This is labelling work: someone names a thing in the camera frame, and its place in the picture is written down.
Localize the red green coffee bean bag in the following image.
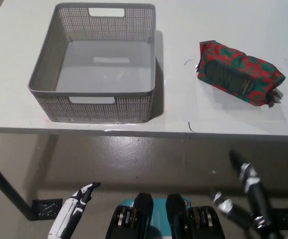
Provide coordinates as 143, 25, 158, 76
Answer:
194, 39, 286, 108

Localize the grey perforated plastic basket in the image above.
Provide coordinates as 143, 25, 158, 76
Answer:
27, 2, 157, 123

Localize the black teal robot body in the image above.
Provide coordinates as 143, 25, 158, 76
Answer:
105, 192, 225, 239

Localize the black floor tape patch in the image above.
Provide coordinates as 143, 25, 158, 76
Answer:
31, 198, 63, 221

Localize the dark metal table leg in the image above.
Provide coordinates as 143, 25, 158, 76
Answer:
0, 151, 34, 221

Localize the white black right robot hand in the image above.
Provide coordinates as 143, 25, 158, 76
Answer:
208, 148, 275, 231

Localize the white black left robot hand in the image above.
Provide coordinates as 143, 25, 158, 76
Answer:
47, 181, 101, 239

